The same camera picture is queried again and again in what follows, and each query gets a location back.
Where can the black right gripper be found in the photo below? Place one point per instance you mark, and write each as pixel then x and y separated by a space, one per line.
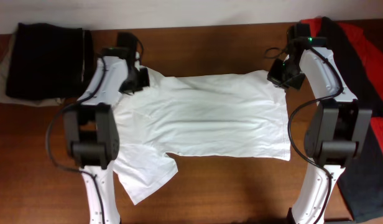
pixel 274 76

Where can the folded beige garment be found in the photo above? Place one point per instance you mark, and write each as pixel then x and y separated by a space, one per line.
pixel 5 59

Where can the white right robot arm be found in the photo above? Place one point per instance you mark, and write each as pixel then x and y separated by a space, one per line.
pixel 337 131

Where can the folded black garment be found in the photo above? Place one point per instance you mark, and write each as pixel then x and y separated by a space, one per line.
pixel 49 61

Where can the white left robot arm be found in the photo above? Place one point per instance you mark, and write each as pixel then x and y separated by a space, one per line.
pixel 90 129

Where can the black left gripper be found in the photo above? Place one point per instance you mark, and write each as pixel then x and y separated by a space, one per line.
pixel 142 76

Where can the white graphic t-shirt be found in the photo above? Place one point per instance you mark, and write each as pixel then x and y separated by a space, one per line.
pixel 213 115

